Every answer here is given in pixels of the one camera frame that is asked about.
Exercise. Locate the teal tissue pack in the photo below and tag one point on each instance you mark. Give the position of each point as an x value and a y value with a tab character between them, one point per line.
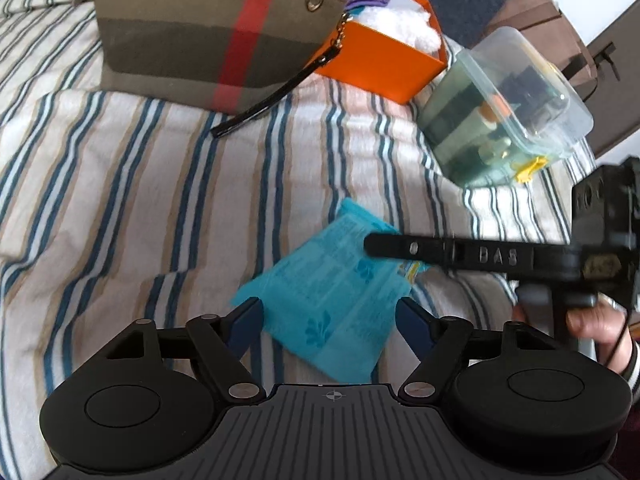
329	303

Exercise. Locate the dark brown door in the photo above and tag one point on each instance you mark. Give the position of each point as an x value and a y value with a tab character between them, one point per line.
615	103

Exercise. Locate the olive striped zipper pouch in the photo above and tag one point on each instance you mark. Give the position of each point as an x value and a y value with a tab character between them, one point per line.
239	57

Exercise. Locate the white plush toy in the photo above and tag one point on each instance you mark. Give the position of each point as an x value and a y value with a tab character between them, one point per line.
410	27

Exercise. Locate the clear plastic box yellow handle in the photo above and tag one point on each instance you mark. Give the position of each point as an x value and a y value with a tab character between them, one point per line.
501	113

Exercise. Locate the orange cardboard box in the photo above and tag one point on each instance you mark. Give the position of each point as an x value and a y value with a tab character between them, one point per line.
382	65

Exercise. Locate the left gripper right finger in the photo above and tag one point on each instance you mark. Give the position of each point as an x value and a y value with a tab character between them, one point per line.
438	343

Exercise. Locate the striped bed cover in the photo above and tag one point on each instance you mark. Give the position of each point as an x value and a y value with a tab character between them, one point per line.
116	207

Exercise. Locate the person's right hand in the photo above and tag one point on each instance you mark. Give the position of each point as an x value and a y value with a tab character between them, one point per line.
608	329

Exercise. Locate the brown paper shopping bag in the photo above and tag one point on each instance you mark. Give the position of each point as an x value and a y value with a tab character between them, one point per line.
545	26

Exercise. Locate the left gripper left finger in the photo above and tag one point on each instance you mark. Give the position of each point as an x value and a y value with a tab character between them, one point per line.
219	344

